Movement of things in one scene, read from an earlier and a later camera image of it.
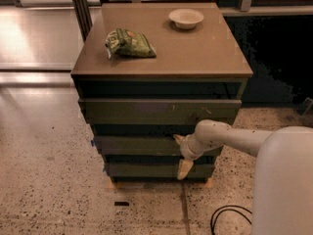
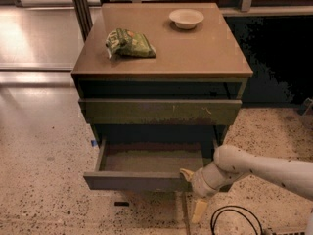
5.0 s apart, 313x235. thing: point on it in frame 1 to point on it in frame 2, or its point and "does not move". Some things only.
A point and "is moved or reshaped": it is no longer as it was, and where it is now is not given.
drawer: x=136 y=146 is moved or reshaped
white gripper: x=185 y=147 to x=199 y=184
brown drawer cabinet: x=148 y=72 does not move
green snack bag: x=122 y=43 does not move
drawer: x=156 y=112 does not move
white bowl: x=186 y=19 does not move
